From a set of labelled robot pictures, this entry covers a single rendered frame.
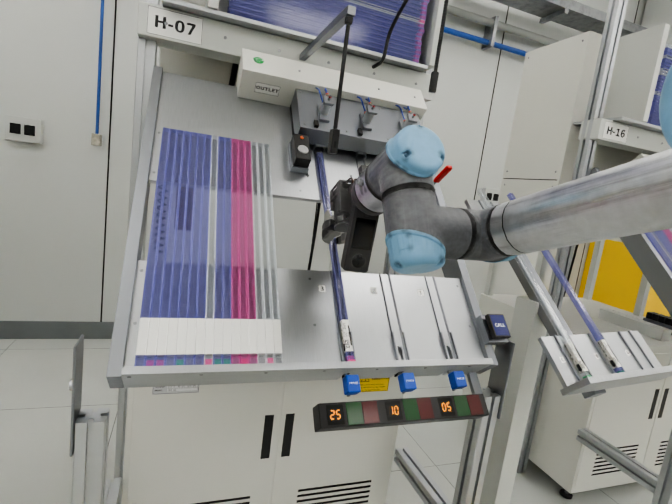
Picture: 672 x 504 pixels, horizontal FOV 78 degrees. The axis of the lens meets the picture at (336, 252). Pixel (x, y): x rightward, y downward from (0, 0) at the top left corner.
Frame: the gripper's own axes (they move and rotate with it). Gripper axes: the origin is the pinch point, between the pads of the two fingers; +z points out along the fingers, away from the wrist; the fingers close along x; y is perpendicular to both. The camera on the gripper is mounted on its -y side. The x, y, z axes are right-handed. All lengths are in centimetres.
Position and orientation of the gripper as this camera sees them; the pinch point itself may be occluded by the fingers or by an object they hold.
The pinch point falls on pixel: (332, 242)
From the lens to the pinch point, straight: 86.2
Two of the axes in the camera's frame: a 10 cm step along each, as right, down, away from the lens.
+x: -9.3, -0.7, -3.5
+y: -0.4, -9.5, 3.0
